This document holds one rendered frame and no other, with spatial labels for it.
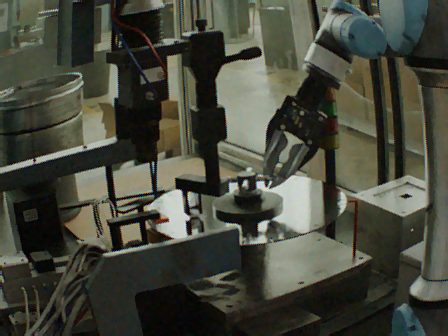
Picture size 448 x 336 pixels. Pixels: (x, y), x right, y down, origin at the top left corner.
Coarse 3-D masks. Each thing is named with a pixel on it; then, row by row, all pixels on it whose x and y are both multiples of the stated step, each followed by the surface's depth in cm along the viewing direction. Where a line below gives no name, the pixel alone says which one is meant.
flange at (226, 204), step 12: (264, 192) 136; (276, 192) 135; (216, 204) 132; (228, 204) 131; (240, 204) 130; (252, 204) 130; (264, 204) 130; (276, 204) 130; (228, 216) 128; (240, 216) 128; (252, 216) 127
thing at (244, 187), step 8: (248, 168) 135; (240, 176) 130; (248, 176) 130; (256, 176) 131; (264, 176) 131; (272, 176) 131; (240, 184) 131; (248, 184) 129; (256, 184) 131; (240, 192) 131; (248, 192) 131
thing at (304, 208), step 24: (288, 192) 138; (312, 192) 137; (336, 192) 135; (168, 216) 131; (216, 216) 130; (264, 216) 128; (288, 216) 127; (312, 216) 125; (336, 216) 124; (240, 240) 119; (264, 240) 118
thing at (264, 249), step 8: (240, 248) 132; (248, 248) 132; (256, 248) 132; (264, 248) 133; (248, 256) 132; (256, 256) 132; (264, 256) 133; (248, 264) 132; (256, 264) 133; (264, 264) 133
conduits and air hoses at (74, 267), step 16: (80, 256) 121; (96, 256) 125; (64, 272) 123; (80, 272) 117; (32, 288) 126; (64, 288) 113; (80, 288) 116; (48, 304) 119; (64, 304) 112; (80, 304) 107; (48, 320) 120; (64, 320) 110; (80, 320) 110
